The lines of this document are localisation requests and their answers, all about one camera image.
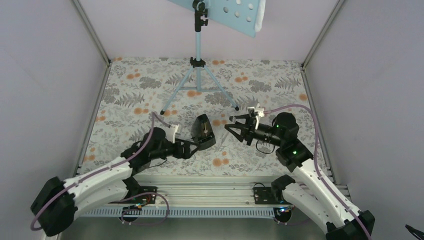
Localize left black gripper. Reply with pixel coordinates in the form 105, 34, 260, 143
149, 137, 200, 160

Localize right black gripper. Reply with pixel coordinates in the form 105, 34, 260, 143
224, 114, 283, 147

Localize black metronome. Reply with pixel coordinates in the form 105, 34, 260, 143
191, 113, 216, 151

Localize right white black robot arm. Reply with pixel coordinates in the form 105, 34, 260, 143
224, 112, 375, 240

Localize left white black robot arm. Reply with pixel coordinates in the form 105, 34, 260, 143
30, 126, 213, 237

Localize floral patterned table mat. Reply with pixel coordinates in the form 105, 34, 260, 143
78, 57, 316, 177

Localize white sheet music paper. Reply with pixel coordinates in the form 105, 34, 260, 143
254, 0, 266, 32

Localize black object at corner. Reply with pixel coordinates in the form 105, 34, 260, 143
405, 224, 424, 240

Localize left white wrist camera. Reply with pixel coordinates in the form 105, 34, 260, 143
165, 124, 180, 144

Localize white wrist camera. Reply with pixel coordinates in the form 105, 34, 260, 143
165, 124, 180, 144
247, 103, 265, 123

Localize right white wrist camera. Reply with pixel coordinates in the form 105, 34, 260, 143
247, 103, 265, 123

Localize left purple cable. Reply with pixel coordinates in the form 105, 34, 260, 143
30, 111, 173, 232

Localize aluminium mounting rail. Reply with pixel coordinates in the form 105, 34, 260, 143
78, 175, 311, 218

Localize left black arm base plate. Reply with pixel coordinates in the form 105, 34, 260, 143
111, 186, 158, 205

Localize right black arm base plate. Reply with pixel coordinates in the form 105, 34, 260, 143
252, 185, 292, 205

